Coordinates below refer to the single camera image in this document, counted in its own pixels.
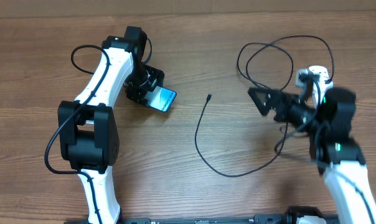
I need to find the white power strip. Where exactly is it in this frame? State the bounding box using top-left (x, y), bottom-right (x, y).
top-left (308, 65), bottom-right (334, 108)

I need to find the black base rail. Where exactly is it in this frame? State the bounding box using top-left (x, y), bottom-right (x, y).
top-left (63, 205), bottom-right (341, 224)

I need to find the white USB charger adapter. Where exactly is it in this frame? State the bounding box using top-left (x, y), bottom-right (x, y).
top-left (312, 76), bottom-right (333, 108)

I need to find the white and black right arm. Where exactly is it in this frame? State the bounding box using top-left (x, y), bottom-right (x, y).
top-left (248, 88), bottom-right (376, 223)

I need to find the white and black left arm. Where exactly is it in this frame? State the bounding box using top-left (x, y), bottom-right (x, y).
top-left (49, 26), bottom-right (177, 223)

